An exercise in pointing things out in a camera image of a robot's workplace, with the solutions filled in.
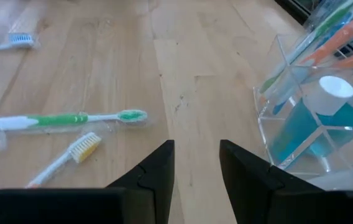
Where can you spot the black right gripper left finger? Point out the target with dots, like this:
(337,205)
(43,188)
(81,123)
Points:
(161,174)

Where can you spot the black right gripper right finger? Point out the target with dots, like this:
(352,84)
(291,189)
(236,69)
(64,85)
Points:
(245,180)

